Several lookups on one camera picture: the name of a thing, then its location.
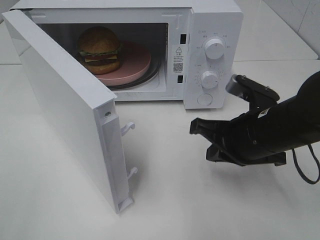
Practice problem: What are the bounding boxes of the burger with lettuce and cheese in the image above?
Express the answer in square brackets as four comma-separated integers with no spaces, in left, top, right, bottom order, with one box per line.
[76,26,122,75]

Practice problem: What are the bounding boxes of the pink round plate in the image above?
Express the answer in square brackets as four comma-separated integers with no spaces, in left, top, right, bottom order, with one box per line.
[95,41,152,86]

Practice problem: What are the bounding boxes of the upper white power knob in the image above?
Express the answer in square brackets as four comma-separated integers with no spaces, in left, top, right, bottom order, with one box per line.
[204,36,226,60]

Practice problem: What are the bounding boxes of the black camera cable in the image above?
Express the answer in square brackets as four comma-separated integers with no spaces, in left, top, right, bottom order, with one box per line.
[291,143,320,184]

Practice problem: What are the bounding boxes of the white microwave oven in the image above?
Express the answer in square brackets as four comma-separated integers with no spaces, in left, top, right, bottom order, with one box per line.
[9,0,243,109]

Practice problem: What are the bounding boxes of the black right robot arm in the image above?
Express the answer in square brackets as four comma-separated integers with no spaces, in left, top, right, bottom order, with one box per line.
[189,72,320,166]

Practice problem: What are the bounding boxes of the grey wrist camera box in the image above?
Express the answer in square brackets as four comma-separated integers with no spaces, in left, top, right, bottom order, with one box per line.
[225,74,280,108]

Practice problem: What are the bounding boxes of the round white door button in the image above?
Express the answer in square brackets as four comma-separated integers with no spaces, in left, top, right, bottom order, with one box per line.
[197,93,213,106]

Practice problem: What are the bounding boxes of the white warning label sticker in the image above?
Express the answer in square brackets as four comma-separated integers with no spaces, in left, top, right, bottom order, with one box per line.
[171,44,187,74]

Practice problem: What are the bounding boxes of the white microwave door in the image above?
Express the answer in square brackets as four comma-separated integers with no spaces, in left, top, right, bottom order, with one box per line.
[3,10,137,213]

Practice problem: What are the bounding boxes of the white timer knob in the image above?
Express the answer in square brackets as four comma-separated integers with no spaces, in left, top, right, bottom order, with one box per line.
[199,71,219,90]

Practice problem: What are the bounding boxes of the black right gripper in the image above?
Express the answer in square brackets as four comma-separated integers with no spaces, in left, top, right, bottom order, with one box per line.
[189,101,287,167]

